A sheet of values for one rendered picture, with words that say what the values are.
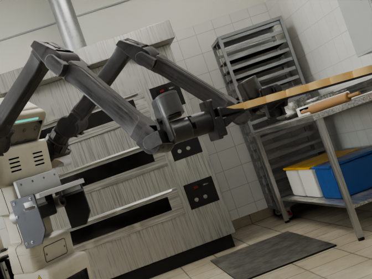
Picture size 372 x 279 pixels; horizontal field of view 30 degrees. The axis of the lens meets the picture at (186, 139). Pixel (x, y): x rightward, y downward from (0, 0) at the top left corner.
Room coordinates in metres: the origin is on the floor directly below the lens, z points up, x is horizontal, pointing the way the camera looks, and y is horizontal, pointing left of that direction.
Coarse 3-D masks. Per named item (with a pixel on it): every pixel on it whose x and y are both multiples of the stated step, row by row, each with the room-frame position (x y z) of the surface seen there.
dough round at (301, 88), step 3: (294, 87) 1.72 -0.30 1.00; (297, 87) 1.71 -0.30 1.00; (300, 87) 1.71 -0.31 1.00; (303, 87) 1.72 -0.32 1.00; (288, 90) 1.72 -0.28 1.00; (291, 90) 1.72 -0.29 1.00; (294, 90) 1.71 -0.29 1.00; (297, 90) 1.71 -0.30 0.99; (300, 90) 1.71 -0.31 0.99; (303, 90) 1.72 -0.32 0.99; (306, 90) 1.73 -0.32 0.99; (288, 93) 1.73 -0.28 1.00; (291, 93) 1.72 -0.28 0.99; (294, 93) 1.72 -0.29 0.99; (297, 93) 1.71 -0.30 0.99
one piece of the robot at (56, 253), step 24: (24, 144) 2.33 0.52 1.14; (48, 144) 2.47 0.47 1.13; (0, 168) 2.22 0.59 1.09; (24, 168) 2.31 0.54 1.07; (48, 168) 2.42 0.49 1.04; (0, 192) 2.30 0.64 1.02; (0, 216) 2.32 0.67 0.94; (48, 240) 2.31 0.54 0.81; (24, 264) 2.26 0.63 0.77; (48, 264) 2.29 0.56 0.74; (72, 264) 2.32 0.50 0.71
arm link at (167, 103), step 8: (160, 96) 1.71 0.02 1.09; (168, 96) 1.71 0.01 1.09; (176, 96) 1.72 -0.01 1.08; (152, 104) 1.74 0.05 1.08; (160, 104) 1.72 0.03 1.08; (168, 104) 1.71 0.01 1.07; (176, 104) 1.71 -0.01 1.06; (160, 112) 1.73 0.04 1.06; (168, 112) 1.70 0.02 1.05; (176, 112) 1.71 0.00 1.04; (160, 120) 1.73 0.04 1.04; (160, 128) 1.72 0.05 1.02; (152, 136) 1.72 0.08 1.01; (160, 136) 1.71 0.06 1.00; (144, 144) 1.73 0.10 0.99; (152, 144) 1.72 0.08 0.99; (160, 144) 1.71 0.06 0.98
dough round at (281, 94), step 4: (276, 92) 1.74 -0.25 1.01; (280, 92) 1.74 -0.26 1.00; (284, 92) 1.75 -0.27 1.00; (268, 96) 1.75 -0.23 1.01; (272, 96) 1.74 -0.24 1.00; (276, 96) 1.74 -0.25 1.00; (280, 96) 1.74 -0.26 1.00; (284, 96) 1.74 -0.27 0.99; (268, 100) 1.75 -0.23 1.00; (272, 100) 1.74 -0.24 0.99
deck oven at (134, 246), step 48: (96, 48) 5.70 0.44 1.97; (0, 96) 5.67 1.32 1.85; (48, 96) 5.85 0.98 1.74; (144, 96) 5.96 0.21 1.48; (96, 144) 5.89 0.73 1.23; (192, 144) 5.99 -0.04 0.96; (96, 192) 5.87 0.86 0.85; (144, 192) 5.92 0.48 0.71; (192, 192) 5.97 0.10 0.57; (96, 240) 5.82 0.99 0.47; (144, 240) 5.90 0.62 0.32; (192, 240) 5.95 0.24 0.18
